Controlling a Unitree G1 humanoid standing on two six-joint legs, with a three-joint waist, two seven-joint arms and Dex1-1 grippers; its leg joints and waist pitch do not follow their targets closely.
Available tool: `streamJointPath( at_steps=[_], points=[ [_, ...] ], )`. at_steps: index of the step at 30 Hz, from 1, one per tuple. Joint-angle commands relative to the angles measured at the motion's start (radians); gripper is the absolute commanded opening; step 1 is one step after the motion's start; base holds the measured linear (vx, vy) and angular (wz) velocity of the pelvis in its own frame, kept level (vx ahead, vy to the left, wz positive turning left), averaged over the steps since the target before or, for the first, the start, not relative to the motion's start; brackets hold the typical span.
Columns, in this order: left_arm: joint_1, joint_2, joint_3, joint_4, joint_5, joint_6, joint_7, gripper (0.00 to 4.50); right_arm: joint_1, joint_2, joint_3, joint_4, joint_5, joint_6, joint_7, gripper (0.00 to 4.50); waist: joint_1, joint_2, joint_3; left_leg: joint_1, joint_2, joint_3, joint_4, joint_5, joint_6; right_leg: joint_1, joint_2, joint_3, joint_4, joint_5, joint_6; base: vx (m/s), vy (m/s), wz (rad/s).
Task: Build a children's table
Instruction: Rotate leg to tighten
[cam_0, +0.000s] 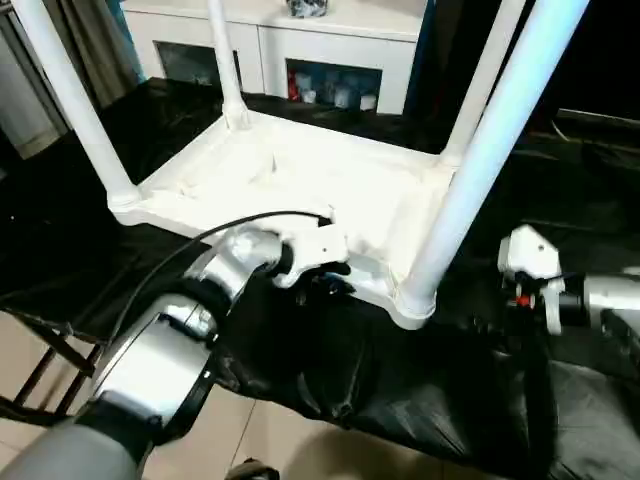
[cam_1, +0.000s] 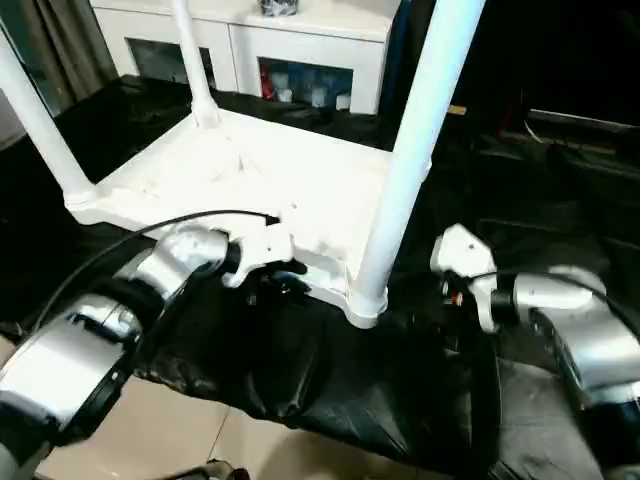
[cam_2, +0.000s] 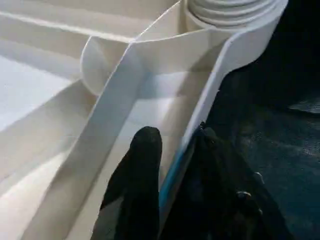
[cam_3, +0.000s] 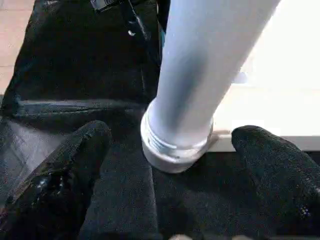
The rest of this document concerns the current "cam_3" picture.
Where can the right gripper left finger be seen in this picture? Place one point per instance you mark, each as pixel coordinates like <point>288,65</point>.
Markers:
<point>55,190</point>

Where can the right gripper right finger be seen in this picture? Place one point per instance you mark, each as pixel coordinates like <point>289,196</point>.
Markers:
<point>285,190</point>

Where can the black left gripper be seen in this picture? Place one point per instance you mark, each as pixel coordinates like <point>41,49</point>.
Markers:
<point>145,15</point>

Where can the white plastic table leg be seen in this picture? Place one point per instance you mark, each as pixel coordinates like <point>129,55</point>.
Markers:
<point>195,62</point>

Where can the white plastic table top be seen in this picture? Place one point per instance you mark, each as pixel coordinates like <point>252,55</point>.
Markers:
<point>275,75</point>

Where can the black plastic mat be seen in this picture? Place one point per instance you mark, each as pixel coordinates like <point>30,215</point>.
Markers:
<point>75,62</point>

